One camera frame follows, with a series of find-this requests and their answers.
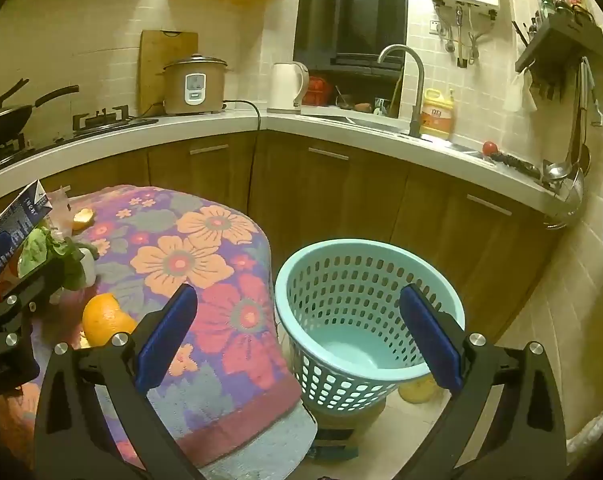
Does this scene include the wooden cutting board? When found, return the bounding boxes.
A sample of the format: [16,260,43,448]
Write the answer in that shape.
[139,30,200,117]

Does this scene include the dark elongated object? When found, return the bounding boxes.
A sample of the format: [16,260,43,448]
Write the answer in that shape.
[494,152,542,179]

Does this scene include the clear plastic wrapper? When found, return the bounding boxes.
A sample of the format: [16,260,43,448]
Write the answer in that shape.
[46,186,75,233]

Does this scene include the bok choy leaf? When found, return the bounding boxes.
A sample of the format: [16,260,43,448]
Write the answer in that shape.
[19,225,100,292]

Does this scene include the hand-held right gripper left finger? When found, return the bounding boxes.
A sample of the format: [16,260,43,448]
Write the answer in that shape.
[34,284,205,480]

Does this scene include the black wall shelf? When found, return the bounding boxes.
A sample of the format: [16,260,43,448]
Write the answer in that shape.
[514,12,603,101]

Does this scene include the white plastic bag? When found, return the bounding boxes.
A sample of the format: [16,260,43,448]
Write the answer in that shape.
[566,400,603,456]

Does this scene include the black wok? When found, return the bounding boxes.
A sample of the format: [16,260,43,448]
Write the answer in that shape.
[0,78,80,141]

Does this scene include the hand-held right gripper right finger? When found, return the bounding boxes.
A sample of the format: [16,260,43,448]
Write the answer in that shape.
[399,284,569,480]

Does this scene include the steel ladle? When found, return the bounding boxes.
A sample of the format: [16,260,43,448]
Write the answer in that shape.
[541,60,591,182]

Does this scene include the steel sink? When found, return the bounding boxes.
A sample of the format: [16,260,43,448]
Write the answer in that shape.
[301,112,417,137]

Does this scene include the white electric kettle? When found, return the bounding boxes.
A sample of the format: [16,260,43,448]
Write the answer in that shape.
[266,61,309,113]

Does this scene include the light blue plastic basket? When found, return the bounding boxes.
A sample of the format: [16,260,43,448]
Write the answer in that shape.
[274,239,466,413]

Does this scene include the steel faucet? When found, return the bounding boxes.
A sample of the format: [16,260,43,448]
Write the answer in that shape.
[378,44,426,137]

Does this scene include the yellow detergent bottle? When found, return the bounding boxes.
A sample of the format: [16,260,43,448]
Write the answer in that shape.
[420,87,455,142]

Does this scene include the black power cord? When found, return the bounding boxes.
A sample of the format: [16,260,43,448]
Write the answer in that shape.
[224,100,262,211]

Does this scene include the steel strainer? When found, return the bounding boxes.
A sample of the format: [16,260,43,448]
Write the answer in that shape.
[544,167,587,231]

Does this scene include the wooden base cabinets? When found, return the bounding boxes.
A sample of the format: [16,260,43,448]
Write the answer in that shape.
[0,130,562,341]

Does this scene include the cardboard box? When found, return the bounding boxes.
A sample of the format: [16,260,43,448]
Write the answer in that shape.
[309,400,387,461]

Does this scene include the water heater pipes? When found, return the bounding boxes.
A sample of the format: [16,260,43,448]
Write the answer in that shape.
[434,2,497,68]

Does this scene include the blue milk carton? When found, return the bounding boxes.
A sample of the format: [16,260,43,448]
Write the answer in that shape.
[0,179,48,303]

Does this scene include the gas stove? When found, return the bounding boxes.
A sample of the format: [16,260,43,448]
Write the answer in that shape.
[0,105,160,171]

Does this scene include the small orange peel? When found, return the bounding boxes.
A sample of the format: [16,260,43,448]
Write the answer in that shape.
[72,207,96,232]

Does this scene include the beige rice cooker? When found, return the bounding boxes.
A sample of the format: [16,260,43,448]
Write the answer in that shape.
[159,54,228,115]

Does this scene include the large orange peel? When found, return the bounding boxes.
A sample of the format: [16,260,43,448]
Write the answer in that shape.
[80,293,138,349]

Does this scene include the floral blanket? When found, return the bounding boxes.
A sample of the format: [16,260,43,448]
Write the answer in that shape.
[0,185,318,467]

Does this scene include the dark window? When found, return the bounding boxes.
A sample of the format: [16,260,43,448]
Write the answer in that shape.
[292,0,409,73]

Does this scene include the white hanging bag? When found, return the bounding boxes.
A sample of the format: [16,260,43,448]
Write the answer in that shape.
[506,72,538,113]

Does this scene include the red bag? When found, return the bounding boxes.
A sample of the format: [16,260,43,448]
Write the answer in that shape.
[301,76,335,107]

